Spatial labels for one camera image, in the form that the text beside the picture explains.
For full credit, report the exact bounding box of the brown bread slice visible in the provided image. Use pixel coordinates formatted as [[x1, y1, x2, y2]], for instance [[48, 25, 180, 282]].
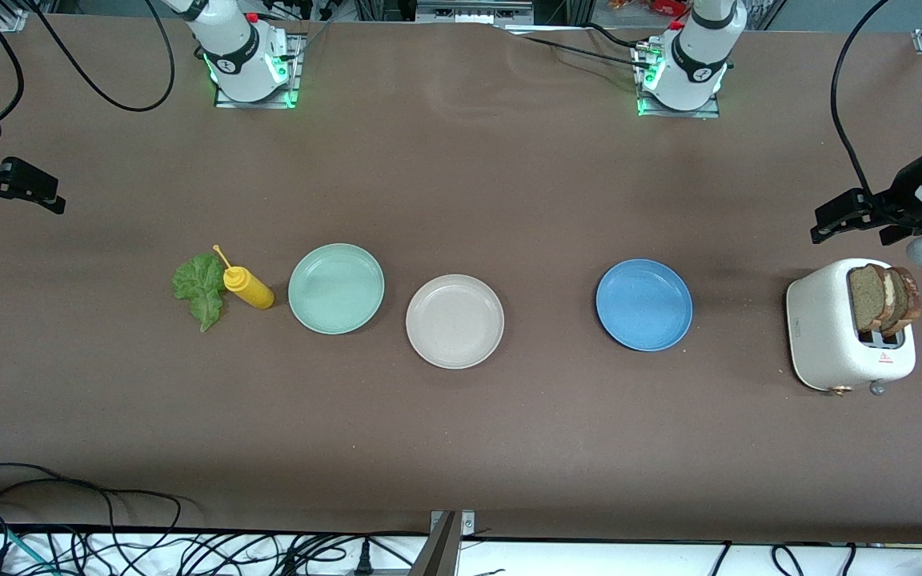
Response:
[[885, 266, 922, 337], [848, 264, 894, 333]]

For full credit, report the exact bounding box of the green lettuce leaf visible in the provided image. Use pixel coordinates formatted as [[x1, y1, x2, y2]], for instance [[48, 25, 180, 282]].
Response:
[[171, 253, 228, 333]]

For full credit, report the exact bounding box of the blue plate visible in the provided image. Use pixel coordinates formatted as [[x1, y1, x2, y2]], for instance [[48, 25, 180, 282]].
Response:
[[595, 258, 694, 352]]

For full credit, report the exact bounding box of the mint green plate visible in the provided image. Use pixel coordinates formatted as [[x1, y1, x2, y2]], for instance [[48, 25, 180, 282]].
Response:
[[287, 243, 386, 335]]

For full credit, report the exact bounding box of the beige plate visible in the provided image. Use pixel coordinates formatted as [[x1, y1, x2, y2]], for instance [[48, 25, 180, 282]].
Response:
[[405, 274, 505, 370]]

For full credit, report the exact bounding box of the white two-slot toaster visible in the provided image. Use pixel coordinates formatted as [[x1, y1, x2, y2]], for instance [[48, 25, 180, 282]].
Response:
[[786, 258, 918, 397]]

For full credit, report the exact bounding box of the yellow mustard squeeze bottle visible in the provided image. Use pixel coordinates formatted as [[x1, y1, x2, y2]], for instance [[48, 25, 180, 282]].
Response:
[[212, 244, 276, 310]]

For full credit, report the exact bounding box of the red snack packet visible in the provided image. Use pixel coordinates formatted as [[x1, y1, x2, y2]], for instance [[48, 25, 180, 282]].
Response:
[[613, 0, 690, 17]]

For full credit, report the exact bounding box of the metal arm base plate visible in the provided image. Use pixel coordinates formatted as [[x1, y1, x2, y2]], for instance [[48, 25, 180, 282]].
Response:
[[635, 40, 722, 119], [213, 32, 303, 109]]

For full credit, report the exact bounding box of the black table cable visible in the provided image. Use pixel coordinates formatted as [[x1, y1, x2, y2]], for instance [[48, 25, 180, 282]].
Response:
[[501, 22, 654, 69]]

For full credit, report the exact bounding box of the black floor cable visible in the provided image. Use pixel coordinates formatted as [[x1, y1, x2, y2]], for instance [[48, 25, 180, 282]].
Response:
[[0, 462, 190, 576], [772, 544, 808, 576]]

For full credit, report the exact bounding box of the aluminium cross rail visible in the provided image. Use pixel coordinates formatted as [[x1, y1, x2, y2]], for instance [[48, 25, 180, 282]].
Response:
[[413, 0, 538, 25]]

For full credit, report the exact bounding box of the aluminium profile post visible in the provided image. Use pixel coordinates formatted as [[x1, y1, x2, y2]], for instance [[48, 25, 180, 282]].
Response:
[[409, 510, 478, 576]]

